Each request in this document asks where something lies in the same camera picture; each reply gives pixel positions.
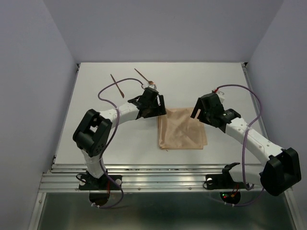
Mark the copper fork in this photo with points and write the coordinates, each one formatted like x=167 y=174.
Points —
x=144 y=76

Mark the aluminium rail frame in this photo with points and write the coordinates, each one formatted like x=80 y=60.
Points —
x=163 y=189

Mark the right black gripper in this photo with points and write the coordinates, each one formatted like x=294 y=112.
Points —
x=200 y=111

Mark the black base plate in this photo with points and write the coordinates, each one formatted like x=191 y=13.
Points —
x=221 y=181
x=89 y=183

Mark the copper knife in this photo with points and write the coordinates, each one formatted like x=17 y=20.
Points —
x=117 y=85

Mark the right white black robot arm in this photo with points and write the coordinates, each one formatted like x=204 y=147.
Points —
x=279 y=169

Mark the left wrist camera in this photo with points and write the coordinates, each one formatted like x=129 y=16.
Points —
x=149 y=87

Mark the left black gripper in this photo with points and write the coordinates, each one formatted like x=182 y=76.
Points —
x=158 y=105

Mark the peach satin napkin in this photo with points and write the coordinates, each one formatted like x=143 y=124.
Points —
x=178 y=131

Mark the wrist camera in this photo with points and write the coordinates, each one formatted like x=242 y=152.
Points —
x=220 y=94
x=149 y=87

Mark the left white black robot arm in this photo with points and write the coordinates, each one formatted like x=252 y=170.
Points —
x=92 y=134

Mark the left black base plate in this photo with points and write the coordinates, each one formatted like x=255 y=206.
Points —
x=89 y=183

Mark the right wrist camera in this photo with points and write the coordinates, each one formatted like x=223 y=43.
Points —
x=220 y=94

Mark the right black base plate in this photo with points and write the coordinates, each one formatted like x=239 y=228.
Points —
x=221 y=181

